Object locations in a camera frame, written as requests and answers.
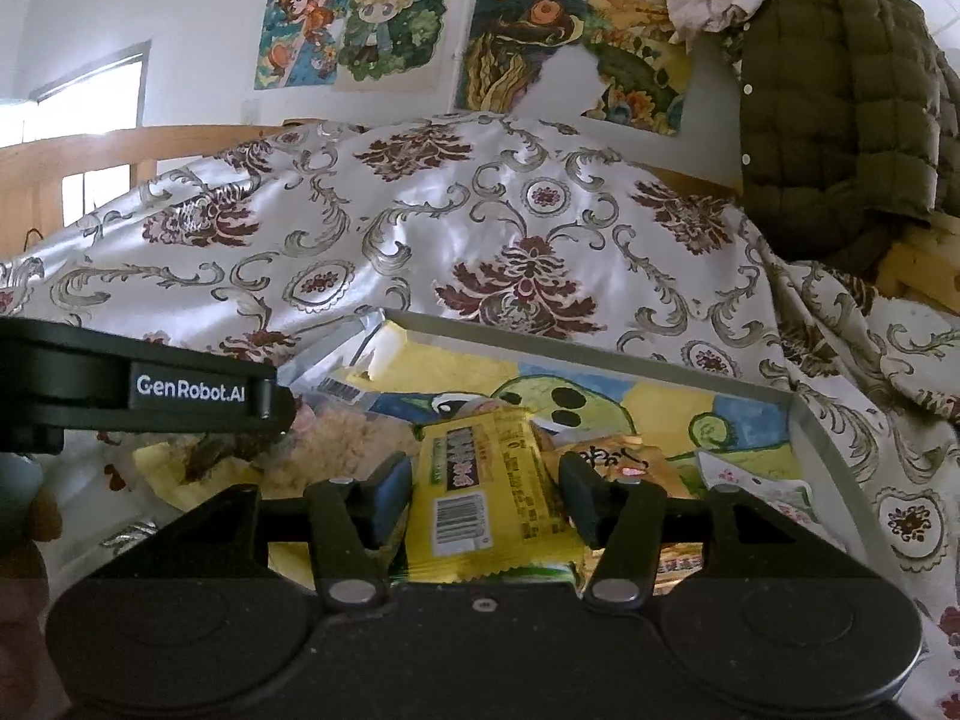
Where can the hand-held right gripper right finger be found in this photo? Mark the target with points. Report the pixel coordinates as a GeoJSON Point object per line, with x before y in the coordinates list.
{"type": "Point", "coordinates": [583, 499]}

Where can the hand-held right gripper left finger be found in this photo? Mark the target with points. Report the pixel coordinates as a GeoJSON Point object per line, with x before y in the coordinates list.
{"type": "Point", "coordinates": [386, 499]}

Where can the gold packet black calligraphy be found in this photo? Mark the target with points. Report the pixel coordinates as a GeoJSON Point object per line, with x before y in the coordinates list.
{"type": "Point", "coordinates": [630, 465]}

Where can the clear puffed rice cracker packet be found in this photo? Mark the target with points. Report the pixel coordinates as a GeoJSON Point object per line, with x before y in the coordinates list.
{"type": "Point", "coordinates": [345, 444]}

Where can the yellow snack packet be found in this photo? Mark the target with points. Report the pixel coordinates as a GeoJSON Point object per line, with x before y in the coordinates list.
{"type": "Point", "coordinates": [487, 495]}

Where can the white green snack pouch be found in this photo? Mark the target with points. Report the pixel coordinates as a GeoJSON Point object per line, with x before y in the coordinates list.
{"type": "Point", "coordinates": [750, 481]}

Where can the grey rectangular tray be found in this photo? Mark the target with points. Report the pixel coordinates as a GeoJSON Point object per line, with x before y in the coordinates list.
{"type": "Point", "coordinates": [847, 480]}

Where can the colourful painted paper sheet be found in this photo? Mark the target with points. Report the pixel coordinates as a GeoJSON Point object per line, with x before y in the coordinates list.
{"type": "Point", "coordinates": [675, 405]}

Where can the white floral patterned bedspread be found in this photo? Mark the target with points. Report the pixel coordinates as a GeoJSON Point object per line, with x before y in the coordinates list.
{"type": "Point", "coordinates": [450, 225]}

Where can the window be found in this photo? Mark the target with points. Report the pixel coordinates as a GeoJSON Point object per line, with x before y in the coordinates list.
{"type": "Point", "coordinates": [90, 97]}

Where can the olive green quilted jacket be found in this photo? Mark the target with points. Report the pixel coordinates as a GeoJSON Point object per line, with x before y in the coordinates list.
{"type": "Point", "coordinates": [840, 127]}

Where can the wooden bed frame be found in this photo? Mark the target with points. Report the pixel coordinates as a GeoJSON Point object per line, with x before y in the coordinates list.
{"type": "Point", "coordinates": [75, 157]}

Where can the orange-haired cartoon wall poster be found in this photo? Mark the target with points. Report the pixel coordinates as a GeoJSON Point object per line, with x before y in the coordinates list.
{"type": "Point", "coordinates": [300, 22]}

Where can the blond-haired cartoon wall poster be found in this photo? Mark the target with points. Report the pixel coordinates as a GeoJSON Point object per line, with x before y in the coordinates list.
{"type": "Point", "coordinates": [390, 22]}

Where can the torn fish seaweed wall poster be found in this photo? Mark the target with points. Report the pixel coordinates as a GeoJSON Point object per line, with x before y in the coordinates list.
{"type": "Point", "coordinates": [510, 45]}

